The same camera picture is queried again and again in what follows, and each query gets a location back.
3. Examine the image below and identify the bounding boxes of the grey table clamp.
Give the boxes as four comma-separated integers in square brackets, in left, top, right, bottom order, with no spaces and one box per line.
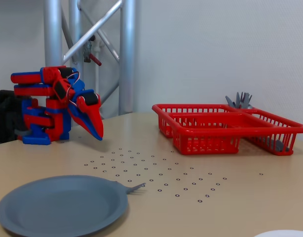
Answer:
[14,128,33,139]

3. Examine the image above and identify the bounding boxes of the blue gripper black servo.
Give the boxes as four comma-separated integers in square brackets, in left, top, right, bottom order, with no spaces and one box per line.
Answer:
[67,75,104,142]

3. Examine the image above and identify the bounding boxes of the clamp with red handle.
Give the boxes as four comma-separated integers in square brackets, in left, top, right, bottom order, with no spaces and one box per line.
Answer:
[82,35,103,67]

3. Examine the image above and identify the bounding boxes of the white plate edge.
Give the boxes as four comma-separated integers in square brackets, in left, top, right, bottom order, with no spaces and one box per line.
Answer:
[254,229,303,237]

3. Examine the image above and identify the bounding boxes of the grey plastic fork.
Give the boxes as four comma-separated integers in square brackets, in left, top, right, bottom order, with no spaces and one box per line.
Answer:
[241,92,253,109]
[114,181,147,195]

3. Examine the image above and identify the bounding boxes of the red white servo cable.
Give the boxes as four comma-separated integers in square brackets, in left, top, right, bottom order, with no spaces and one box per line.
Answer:
[64,71,81,104]

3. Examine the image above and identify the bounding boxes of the black fabric chair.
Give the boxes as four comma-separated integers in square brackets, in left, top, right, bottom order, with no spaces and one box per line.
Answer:
[0,90,33,146]

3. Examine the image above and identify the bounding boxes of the silver metal truss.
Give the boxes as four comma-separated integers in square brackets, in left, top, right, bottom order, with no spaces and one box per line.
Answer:
[42,0,137,128]

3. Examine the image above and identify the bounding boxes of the grey plastic plate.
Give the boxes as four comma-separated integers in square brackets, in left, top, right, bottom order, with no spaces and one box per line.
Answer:
[0,174,129,237]

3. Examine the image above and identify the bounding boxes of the red plastic dish basket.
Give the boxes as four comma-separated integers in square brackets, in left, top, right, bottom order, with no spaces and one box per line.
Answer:
[151,103,303,157]

